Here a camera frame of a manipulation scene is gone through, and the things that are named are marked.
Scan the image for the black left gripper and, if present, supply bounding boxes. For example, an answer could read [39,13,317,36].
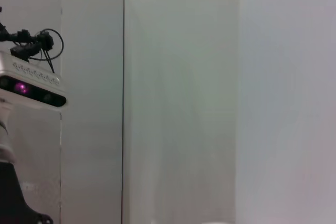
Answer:
[0,161,54,224]

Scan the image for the silver head depth camera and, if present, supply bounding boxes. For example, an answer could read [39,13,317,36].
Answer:
[0,50,67,110]

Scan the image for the black head camera cables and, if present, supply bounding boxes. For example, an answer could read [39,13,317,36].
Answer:
[0,6,65,74]

